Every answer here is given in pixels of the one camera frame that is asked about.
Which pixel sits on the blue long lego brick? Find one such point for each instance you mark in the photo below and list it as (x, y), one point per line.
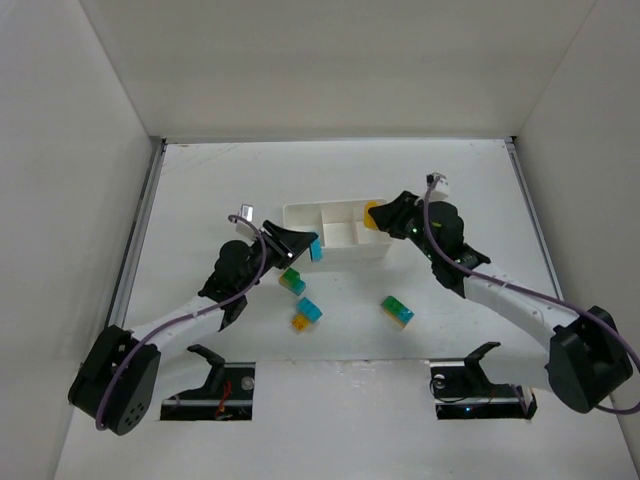
(316, 250)

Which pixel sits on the yellow round lego piece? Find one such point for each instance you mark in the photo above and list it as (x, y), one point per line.
(368, 220)

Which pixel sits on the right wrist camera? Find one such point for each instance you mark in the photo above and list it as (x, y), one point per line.
(438, 186)

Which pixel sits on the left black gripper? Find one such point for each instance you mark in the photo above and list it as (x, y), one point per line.
(276, 242)

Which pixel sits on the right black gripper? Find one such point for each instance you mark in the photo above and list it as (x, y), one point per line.
(401, 216)

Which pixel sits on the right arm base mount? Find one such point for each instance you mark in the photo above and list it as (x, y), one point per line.
(462, 391)

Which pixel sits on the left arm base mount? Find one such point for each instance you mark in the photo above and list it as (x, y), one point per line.
(223, 391)

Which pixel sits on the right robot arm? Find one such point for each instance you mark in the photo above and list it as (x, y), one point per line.
(583, 358)

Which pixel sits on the orange lego brick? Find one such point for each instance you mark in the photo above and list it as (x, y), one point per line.
(300, 323)

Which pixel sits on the white divided container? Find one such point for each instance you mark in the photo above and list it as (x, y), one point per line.
(344, 229)

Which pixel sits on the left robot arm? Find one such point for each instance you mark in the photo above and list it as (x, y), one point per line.
(128, 373)

